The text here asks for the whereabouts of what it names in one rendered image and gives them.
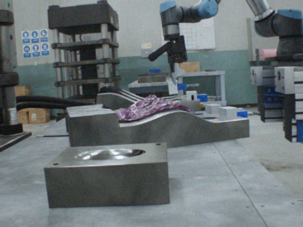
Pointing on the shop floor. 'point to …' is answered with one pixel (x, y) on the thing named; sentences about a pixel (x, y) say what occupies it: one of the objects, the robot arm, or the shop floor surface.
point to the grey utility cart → (215, 84)
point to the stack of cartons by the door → (37, 114)
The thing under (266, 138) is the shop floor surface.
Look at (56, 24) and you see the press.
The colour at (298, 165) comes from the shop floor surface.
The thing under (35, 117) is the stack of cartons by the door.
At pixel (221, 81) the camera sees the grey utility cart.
